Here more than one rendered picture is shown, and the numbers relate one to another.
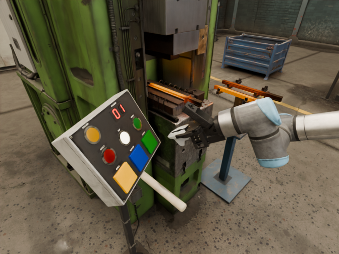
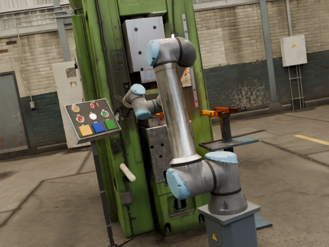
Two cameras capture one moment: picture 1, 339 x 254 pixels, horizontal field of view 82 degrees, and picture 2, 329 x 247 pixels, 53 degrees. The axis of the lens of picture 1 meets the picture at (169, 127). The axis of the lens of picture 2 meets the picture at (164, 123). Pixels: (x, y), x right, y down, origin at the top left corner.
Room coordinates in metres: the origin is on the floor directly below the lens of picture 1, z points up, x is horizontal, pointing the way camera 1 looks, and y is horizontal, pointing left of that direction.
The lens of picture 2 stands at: (-1.19, -1.49, 1.23)
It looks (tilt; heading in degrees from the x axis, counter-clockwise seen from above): 7 degrees down; 31
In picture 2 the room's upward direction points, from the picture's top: 9 degrees counter-clockwise
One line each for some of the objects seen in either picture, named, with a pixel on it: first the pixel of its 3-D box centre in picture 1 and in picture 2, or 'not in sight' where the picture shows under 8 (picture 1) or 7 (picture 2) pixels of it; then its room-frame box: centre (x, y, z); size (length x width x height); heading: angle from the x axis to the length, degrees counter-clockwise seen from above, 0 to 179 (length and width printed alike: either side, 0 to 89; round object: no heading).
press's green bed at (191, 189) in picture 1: (165, 167); (172, 196); (1.24, 0.03, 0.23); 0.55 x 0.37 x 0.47; 47
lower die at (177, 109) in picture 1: (159, 95); (153, 118); (1.19, 0.07, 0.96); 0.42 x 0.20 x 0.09; 47
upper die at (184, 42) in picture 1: (157, 37); (147, 77); (1.19, 0.07, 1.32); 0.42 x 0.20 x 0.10; 47
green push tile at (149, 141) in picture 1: (149, 141); (110, 125); (0.64, 0.09, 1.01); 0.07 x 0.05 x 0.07; 162
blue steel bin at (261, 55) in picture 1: (253, 54); not in sight; (4.72, -1.97, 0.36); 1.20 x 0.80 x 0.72; 43
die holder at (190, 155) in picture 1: (164, 125); (164, 147); (1.24, 0.03, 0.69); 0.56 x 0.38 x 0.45; 47
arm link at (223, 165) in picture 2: not in sight; (221, 170); (0.24, -0.89, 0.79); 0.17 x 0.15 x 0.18; 142
